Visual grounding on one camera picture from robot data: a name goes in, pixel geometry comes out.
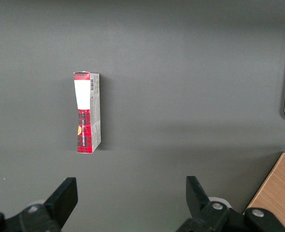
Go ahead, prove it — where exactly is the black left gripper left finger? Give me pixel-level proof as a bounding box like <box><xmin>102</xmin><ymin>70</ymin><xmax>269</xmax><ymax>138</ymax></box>
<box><xmin>0</xmin><ymin>177</ymin><xmax>78</xmax><ymax>232</ymax></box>

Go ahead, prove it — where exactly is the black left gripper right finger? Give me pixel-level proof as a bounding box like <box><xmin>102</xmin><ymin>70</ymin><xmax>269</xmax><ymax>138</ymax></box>
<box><xmin>176</xmin><ymin>175</ymin><xmax>285</xmax><ymax>232</ymax></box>

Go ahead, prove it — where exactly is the oak wooden drawer cabinet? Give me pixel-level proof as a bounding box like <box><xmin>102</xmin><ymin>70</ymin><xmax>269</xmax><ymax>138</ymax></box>
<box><xmin>242</xmin><ymin>151</ymin><xmax>285</xmax><ymax>232</ymax></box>

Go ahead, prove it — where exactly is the red plaid cardboard box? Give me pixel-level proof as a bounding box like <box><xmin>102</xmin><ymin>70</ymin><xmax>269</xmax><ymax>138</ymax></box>
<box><xmin>73</xmin><ymin>71</ymin><xmax>102</xmax><ymax>154</ymax></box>

